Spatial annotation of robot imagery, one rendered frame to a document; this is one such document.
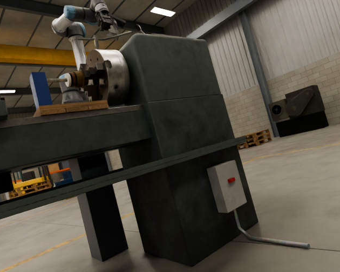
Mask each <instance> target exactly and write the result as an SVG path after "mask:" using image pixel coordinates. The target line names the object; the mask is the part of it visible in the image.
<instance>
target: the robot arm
mask: <svg viewBox="0 0 340 272"><path fill-rule="evenodd" d="M90 1H91V5H90V8H82V7H78V6H72V5H66V6H64V13H63V14H62V15H61V16H60V17H59V18H57V19H55V20H54V21H53V22H52V24H51V26H52V29H53V31H54V33H56V34H57V35H59V36H61V37H68V39H69V41H70V42H71V43H72V48H73V53H74V57H75V60H76V65H77V70H78V71H79V67H80V64H86V53H85V49H84V44H83V40H77V38H85V36H86V31H85V27H84V26H83V24H82V23H80V22H75V21H76V20H82V21H87V22H88V23H89V24H91V25H97V24H98V27H99V30H100V31H104V30H105V31H107V30H108V34H107V36H108V37H111V36H115V35H118V34H119V32H118V27H121V28H124V26H125V23H126V21H125V20H123V19H121V18H119V17H116V16H114V15H112V14H110V13H109V10H108V8H107V6H106V4H105V2H104V0H90ZM59 84H60V88H61V91H62V95H63V100H62V103H63V102H65V101H79V100H83V99H82V97H81V96H80V94H79V91H81V88H80V87H79V88H75V87H67V86H66V84H65V82H59Z"/></svg>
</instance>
